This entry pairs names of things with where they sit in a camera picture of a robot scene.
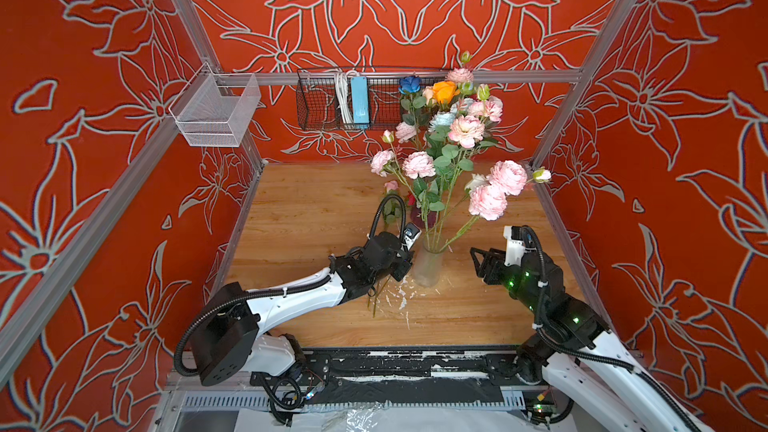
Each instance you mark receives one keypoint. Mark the pink mini rose spray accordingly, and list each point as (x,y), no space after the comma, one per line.
(394,208)

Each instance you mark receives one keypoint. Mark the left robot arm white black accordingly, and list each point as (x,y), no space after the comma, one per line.
(232,331)

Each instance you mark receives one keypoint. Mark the large pink peony spray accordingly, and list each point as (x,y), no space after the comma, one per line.
(488,195)

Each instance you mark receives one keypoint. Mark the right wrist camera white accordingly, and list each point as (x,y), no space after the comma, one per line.
(519,242)

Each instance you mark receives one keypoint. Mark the clear ribbed glass vase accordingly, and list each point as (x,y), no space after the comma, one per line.
(428,262)

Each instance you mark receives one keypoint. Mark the blue flat box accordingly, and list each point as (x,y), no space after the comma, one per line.
(360,101)

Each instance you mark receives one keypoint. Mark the peach rose flower stem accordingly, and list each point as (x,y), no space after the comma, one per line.
(428,94)

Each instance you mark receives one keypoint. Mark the white hydrangea flower stem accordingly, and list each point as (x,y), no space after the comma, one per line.
(470,101)

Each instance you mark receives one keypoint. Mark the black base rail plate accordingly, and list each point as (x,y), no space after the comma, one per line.
(455,376)

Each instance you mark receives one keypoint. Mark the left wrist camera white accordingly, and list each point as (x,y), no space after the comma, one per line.
(409,236)

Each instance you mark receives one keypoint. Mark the black wire wall basket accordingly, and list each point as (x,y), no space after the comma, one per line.
(324,102)

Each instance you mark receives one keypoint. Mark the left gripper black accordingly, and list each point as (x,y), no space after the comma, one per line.
(404,264)

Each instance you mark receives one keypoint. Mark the blue rose flower stem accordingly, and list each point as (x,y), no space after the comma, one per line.
(412,100)

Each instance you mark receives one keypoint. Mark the pink carnation spray stem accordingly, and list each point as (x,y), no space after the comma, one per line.
(462,74)

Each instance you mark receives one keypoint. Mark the mixed flower bunch on table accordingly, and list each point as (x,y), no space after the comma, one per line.
(418,172)

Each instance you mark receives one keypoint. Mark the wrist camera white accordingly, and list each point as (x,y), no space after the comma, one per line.
(519,242)
(409,236)

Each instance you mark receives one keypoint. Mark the pink peony flower stem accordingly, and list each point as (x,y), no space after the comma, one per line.
(407,133)

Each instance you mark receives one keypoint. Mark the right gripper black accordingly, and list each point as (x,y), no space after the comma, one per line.
(492,259)

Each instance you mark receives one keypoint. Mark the white mesh wall basket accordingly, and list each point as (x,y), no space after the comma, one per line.
(215,110)

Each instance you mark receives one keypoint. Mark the yellow rose flower stem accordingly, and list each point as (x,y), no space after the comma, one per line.
(443,93)

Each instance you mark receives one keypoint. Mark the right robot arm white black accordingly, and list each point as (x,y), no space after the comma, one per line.
(573,349)

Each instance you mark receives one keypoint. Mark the purple ribbed glass vase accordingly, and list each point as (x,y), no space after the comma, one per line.
(416,214)

